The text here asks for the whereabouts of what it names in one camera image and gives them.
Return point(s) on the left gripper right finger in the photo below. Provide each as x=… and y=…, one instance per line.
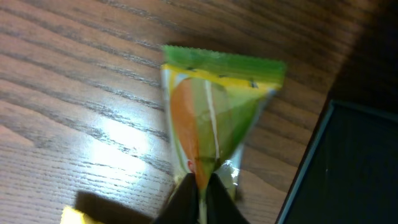
x=220, y=207

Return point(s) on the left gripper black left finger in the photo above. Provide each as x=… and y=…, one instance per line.
x=183, y=205

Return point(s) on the yellow chocolate snack packet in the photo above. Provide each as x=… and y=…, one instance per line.
x=73, y=216

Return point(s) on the green snack packet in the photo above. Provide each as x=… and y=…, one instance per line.
x=212, y=101

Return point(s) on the dark green box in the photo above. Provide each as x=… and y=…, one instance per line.
x=349, y=171

